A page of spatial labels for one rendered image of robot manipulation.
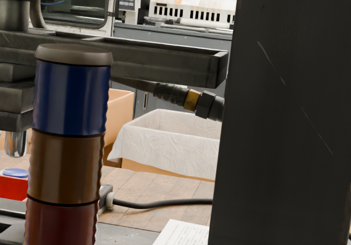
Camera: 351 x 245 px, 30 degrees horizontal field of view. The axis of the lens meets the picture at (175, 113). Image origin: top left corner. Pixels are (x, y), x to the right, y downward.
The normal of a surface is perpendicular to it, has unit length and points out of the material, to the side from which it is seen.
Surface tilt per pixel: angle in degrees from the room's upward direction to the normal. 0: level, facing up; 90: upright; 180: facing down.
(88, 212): 76
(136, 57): 90
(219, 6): 49
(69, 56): 72
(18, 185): 90
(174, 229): 2
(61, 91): 104
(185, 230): 2
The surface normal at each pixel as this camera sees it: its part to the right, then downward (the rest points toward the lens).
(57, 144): -0.09, -0.08
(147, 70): -0.18, 0.15
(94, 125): 0.67, 0.43
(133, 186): 0.11, -0.98
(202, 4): -0.11, -0.54
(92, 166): 0.80, -0.06
